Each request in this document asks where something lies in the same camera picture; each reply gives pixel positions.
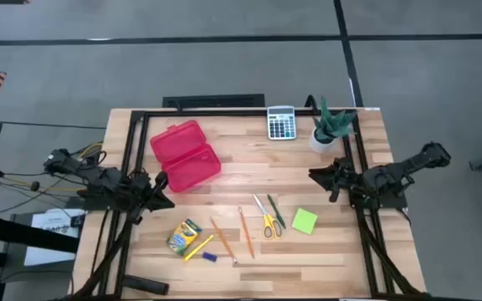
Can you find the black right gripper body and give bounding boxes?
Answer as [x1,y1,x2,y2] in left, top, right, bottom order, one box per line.
[332,158,364,191]

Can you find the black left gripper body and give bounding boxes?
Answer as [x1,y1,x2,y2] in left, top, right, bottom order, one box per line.
[126,170,159,211]

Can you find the yellow crayon box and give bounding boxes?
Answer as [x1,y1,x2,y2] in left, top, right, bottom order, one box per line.
[166,218,203,256]

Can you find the green sticky note pad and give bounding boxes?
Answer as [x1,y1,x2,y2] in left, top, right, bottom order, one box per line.
[291,207,320,236]

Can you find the red plastic pencil case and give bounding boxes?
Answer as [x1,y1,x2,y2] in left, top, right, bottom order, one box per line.
[149,120,223,194]

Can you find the yellow highlighter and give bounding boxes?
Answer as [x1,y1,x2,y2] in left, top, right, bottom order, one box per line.
[182,234,215,263]

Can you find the green pen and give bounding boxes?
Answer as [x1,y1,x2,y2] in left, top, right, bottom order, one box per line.
[266,193,287,230]

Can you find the orange pencil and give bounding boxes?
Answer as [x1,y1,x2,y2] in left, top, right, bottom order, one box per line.
[209,216,238,264]
[237,207,255,260]

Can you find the yellow-handled scissors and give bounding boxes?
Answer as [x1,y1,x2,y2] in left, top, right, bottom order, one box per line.
[252,193,283,241]

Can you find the green plant in white pot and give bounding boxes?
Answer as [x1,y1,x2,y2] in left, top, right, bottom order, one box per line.
[309,94,359,155]

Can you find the grey desk calculator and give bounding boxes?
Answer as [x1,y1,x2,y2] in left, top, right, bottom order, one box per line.
[266,105,298,141]

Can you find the white paper box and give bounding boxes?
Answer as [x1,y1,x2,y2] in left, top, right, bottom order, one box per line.
[23,208,87,268]

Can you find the black slotted strip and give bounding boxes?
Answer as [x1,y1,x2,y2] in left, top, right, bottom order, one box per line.
[162,93,266,110]

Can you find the black bar handle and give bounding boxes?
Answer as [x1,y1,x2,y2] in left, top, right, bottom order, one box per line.
[121,274,170,296]

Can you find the floor cable bundle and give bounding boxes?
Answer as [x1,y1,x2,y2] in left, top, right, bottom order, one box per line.
[0,140,106,218]

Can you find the black metal table frame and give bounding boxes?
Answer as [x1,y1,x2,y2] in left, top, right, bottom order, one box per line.
[69,107,428,300]

